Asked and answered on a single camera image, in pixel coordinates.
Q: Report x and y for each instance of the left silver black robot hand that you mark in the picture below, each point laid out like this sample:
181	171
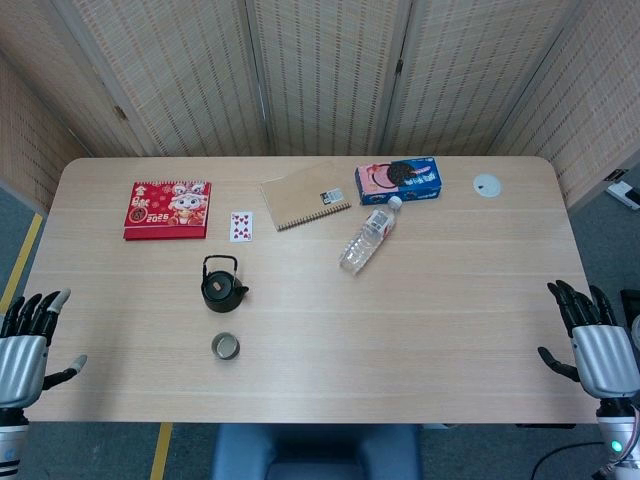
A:
22	355

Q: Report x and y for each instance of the red 2025 desk calendar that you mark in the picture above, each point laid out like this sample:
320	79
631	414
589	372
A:
165	212

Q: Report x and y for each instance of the blue cookie box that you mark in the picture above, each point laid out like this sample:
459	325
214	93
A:
400	182

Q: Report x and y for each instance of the white power strip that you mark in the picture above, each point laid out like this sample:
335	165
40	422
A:
622	194

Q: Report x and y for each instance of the hearts playing card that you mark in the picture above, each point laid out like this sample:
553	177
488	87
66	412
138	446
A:
241	227

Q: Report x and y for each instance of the yellow floor tape strip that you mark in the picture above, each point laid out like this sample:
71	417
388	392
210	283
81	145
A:
22	255
161	450

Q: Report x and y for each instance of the small metal cup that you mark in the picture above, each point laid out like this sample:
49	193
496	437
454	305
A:
225	346

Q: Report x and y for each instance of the black table frame bar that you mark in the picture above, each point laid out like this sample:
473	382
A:
545	426

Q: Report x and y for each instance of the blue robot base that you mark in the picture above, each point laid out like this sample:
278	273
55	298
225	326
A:
315	450

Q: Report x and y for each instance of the clear plastic water bottle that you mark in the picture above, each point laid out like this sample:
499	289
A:
365	240

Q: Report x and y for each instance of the bamboo folding screen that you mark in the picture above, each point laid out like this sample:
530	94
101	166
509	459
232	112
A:
325	75

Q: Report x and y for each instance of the black teapot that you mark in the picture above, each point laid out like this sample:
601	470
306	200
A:
220	296

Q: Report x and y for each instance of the brown spiral notebook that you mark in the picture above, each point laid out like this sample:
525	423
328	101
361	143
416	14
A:
300	197

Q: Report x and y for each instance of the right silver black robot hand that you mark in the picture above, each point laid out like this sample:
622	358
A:
605	360

